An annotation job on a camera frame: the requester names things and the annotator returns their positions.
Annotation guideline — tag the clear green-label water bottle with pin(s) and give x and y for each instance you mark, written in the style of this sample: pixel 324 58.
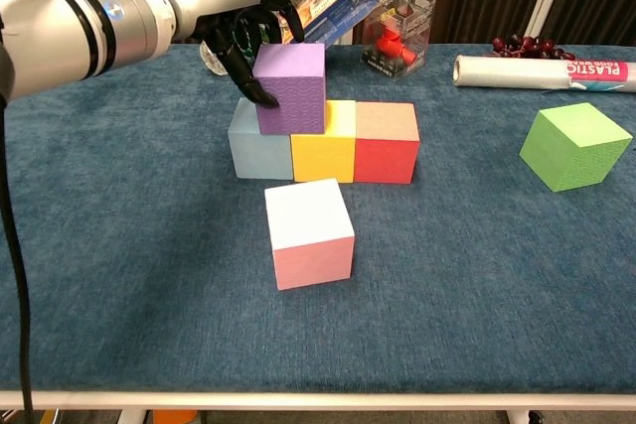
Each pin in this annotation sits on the clear green-label water bottle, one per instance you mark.
pixel 208 65

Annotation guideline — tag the white plastic wrap roll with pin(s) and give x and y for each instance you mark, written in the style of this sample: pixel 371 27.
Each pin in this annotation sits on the white plastic wrap roll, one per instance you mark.
pixel 507 71

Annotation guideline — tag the yellow cube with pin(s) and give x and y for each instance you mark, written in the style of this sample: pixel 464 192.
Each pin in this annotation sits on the yellow cube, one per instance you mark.
pixel 323 156

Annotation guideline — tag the red cube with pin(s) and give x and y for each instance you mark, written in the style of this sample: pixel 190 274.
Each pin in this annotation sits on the red cube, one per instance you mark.
pixel 385 151

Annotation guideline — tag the clear box with red toy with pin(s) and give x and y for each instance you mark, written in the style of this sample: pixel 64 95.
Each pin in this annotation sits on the clear box with red toy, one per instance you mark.
pixel 397 46

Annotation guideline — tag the green cube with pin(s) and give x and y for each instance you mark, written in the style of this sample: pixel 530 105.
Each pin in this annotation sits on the green cube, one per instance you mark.
pixel 571 146

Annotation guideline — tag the purple cube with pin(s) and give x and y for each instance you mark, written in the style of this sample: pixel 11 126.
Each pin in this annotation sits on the purple cube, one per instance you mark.
pixel 293 96

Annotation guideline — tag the orange object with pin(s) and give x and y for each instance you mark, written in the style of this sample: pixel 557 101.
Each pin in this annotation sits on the orange object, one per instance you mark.
pixel 174 418

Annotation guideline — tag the pink cube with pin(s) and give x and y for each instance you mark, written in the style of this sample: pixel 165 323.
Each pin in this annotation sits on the pink cube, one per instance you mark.
pixel 310 240

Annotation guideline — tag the white table leg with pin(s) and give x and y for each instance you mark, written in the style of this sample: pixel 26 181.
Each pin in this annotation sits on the white table leg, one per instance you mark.
pixel 517 418
pixel 133 418

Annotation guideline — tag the dark red grape bunch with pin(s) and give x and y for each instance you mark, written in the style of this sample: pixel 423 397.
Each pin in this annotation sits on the dark red grape bunch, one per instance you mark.
pixel 526 44

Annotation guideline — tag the blue orange carton box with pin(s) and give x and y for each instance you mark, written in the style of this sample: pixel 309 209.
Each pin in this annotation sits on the blue orange carton box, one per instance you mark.
pixel 343 7

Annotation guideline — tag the blue table mat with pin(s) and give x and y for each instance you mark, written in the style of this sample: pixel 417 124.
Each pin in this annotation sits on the blue table mat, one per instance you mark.
pixel 149 320

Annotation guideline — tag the light blue cube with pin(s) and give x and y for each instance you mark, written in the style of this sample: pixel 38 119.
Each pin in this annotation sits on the light blue cube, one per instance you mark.
pixel 261 156

